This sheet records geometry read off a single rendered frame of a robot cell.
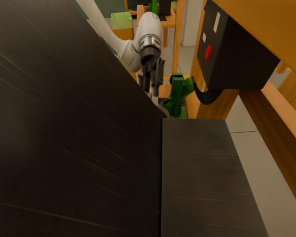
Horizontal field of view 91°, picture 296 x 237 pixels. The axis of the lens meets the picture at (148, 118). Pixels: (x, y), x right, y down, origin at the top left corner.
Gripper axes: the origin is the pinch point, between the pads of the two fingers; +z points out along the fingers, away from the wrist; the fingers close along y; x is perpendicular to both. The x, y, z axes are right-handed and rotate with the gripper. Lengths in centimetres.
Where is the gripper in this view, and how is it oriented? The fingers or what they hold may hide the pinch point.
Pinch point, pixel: (150, 99)
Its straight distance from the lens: 51.2
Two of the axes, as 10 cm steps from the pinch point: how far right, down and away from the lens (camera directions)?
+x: 7.7, 2.4, 5.9
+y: 6.4, -2.9, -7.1
